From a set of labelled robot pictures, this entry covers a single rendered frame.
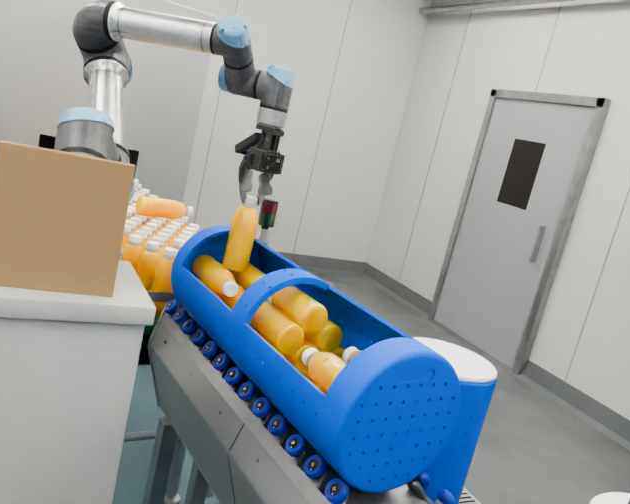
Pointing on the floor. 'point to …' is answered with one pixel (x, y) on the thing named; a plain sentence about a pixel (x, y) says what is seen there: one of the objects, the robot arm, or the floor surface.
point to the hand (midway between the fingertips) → (250, 198)
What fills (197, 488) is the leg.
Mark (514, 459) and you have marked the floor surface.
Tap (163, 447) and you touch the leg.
